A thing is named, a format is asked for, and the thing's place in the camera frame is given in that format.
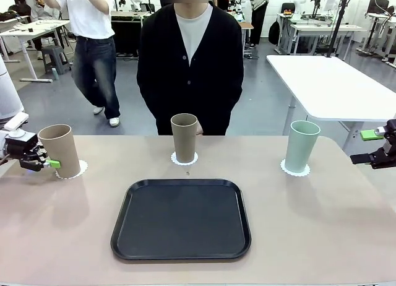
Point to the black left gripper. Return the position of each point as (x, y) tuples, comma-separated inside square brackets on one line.
[(20, 146)]

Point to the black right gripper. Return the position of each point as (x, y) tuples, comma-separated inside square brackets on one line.
[(391, 143)]

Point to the light tan cup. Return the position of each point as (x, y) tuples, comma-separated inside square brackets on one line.
[(60, 153)]

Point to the white scalloped paper coaster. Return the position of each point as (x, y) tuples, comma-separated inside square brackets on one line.
[(176, 160), (286, 171), (83, 167)]

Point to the mint green cup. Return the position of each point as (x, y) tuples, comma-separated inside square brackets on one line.
[(301, 149)]

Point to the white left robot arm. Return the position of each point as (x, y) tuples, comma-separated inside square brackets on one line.
[(7, 94)]

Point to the person's left forearm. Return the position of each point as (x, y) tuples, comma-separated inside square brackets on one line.
[(230, 103)]

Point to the person's right forearm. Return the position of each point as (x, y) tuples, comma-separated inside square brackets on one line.
[(148, 103)]

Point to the person's left hand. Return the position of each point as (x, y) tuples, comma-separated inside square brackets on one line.
[(199, 128)]

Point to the large white table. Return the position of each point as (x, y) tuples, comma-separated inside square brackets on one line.
[(325, 81)]

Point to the small teal bottle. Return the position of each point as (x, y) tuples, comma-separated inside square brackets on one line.
[(55, 74)]

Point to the grey plastic stool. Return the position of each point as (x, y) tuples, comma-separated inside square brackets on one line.
[(55, 58)]

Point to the person in white t-shirt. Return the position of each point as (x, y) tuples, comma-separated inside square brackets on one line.
[(92, 66)]

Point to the white desk with equipment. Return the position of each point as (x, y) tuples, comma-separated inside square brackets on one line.
[(321, 28)]

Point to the black tripod pole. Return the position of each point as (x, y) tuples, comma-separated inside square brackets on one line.
[(338, 23)]

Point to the long white desk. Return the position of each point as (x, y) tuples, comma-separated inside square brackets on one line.
[(28, 29)]

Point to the black backpack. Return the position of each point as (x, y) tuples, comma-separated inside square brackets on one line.
[(274, 32)]

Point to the person in grey sweater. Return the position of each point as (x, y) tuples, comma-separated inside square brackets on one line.
[(38, 7)]

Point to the desk with black panel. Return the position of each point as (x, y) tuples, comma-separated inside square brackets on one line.
[(127, 35)]

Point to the person in black cardigan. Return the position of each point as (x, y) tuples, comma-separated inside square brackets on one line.
[(161, 66)]

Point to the black plastic tray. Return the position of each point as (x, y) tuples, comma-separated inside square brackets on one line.
[(182, 221)]

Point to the person in patterned sweater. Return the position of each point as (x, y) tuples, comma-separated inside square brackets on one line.
[(258, 19)]

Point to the wooden top table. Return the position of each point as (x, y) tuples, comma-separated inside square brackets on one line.
[(247, 26)]

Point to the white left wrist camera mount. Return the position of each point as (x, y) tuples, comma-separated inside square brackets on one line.
[(17, 125)]

